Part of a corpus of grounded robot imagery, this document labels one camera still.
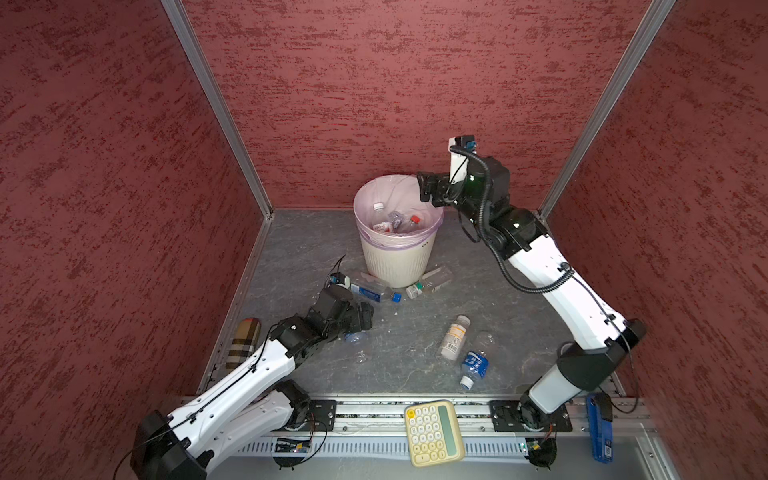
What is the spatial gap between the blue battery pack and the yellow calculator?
33 centimetres

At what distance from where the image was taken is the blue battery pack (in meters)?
0.69

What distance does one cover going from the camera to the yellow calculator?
69 centimetres
